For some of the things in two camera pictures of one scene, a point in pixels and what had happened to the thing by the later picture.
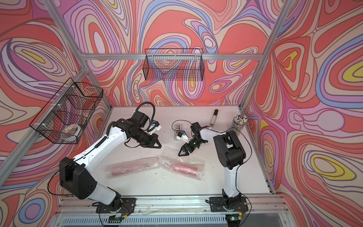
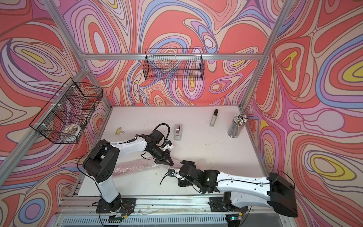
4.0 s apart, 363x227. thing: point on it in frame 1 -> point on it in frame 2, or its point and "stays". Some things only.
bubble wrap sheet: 119,169 stays
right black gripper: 184,148 -> 184,183
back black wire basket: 174,64 stays
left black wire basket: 67,112 stays
